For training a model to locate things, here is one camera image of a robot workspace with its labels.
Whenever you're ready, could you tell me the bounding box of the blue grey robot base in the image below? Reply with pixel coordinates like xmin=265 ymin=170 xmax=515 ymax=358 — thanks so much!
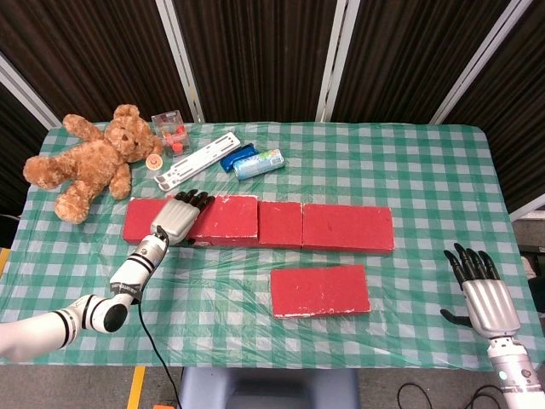
xmin=176 ymin=366 xmax=362 ymax=409

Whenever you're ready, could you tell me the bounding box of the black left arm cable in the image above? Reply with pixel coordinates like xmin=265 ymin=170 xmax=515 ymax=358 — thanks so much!
xmin=135 ymin=225 xmax=183 ymax=409

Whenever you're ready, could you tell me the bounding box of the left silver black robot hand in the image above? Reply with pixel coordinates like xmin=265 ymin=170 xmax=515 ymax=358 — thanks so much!
xmin=149 ymin=188 xmax=216 ymax=247

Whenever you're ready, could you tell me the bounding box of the blue snack packet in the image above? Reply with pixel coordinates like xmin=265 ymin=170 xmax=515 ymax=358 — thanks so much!
xmin=219 ymin=142 xmax=259 ymax=173

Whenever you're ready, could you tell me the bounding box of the black floor cable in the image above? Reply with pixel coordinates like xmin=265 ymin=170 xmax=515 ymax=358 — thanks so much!
xmin=398 ymin=382 xmax=512 ymax=409

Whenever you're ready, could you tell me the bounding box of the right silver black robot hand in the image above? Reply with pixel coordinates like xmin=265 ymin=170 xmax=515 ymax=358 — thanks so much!
xmin=439 ymin=242 xmax=522 ymax=340

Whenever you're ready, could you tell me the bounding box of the light blue cylindrical pack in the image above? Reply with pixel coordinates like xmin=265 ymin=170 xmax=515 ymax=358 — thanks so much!
xmin=232 ymin=148 xmax=285 ymax=181

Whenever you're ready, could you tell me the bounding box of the green white checked tablecloth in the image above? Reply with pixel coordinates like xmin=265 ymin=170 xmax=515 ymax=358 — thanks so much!
xmin=0 ymin=121 xmax=540 ymax=372

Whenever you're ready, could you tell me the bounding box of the brown teddy bear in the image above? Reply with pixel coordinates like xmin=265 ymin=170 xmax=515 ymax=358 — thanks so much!
xmin=22 ymin=103 xmax=164 ymax=225

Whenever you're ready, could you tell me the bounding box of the red brick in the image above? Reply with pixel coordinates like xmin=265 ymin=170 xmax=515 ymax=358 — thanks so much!
xmin=122 ymin=197 xmax=180 ymax=245
xmin=301 ymin=203 xmax=395 ymax=256
xmin=186 ymin=194 xmax=260 ymax=248
xmin=257 ymin=201 xmax=304 ymax=248
xmin=269 ymin=264 xmax=372 ymax=320

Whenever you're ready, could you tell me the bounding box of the clear box with red caps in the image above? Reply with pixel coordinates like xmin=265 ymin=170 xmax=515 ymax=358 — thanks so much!
xmin=151 ymin=110 xmax=191 ymax=158

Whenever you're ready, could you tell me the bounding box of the white slotted plastic stand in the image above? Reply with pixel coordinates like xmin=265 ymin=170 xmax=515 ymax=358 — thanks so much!
xmin=153 ymin=131 xmax=242 ymax=192

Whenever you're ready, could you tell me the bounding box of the white partition frame post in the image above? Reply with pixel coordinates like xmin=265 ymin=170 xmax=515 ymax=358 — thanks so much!
xmin=428 ymin=0 xmax=536 ymax=125
xmin=0 ymin=53 xmax=63 ymax=131
xmin=317 ymin=0 xmax=362 ymax=124
xmin=155 ymin=0 xmax=206 ymax=124
xmin=508 ymin=193 xmax=545 ymax=222

